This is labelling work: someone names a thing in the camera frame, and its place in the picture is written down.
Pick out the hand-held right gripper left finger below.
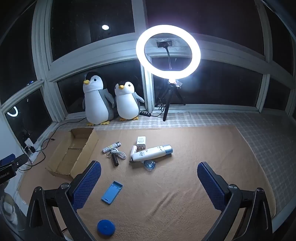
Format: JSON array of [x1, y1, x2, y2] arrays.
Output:
[[25, 160, 102, 241]]

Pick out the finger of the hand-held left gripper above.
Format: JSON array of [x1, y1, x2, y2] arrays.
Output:
[[0, 153, 28, 174]]

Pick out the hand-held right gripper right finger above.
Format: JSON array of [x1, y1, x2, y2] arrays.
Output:
[[197, 162, 273, 241]]

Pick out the blue phone stand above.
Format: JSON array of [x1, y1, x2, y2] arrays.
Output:
[[101, 181, 124, 205]]

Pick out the metal key ring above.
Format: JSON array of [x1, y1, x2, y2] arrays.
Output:
[[106, 152, 120, 167]]

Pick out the cardboard box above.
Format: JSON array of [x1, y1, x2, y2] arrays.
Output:
[[45, 127, 99, 182]]

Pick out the patterned white lighter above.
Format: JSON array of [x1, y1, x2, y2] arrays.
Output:
[[102, 142, 121, 154]]

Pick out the white cable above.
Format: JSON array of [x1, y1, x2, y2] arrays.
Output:
[[109, 148, 127, 160]]

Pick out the blue round tape measure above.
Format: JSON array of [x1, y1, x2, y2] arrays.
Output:
[[97, 219, 115, 237]]

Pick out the clear blue plastic item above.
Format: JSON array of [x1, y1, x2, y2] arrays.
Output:
[[143, 160, 156, 172]]

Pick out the white charger plug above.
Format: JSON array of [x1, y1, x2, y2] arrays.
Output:
[[136, 136, 147, 151]]

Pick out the white bottle with blue cap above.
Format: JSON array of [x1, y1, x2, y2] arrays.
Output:
[[131, 145, 173, 162]]

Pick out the white power strip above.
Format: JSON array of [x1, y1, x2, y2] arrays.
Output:
[[23, 138, 38, 156]]

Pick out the white crumpled cloth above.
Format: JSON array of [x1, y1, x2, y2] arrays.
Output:
[[0, 193, 20, 224]]

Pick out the checked blanket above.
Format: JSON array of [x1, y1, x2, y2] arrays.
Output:
[[58, 111, 296, 232]]

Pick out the large penguin plush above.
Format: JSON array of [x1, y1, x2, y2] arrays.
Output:
[[83, 71, 115, 127]]

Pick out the small penguin plush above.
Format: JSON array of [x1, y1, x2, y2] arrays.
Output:
[[112, 80, 145, 121]]

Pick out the black power strip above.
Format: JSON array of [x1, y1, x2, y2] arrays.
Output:
[[139, 104, 167, 117]]

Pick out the black phone clamp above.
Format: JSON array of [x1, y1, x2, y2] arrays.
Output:
[[156, 40, 174, 70]]

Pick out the black usb cable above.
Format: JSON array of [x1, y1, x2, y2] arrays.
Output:
[[21, 138, 55, 171]]

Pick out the black power cable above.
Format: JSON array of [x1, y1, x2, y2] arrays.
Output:
[[54, 118, 86, 131]]

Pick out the white window frame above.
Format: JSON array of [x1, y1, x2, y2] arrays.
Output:
[[0, 0, 296, 123]]

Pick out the ring light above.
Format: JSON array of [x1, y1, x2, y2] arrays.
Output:
[[136, 25, 201, 80]]

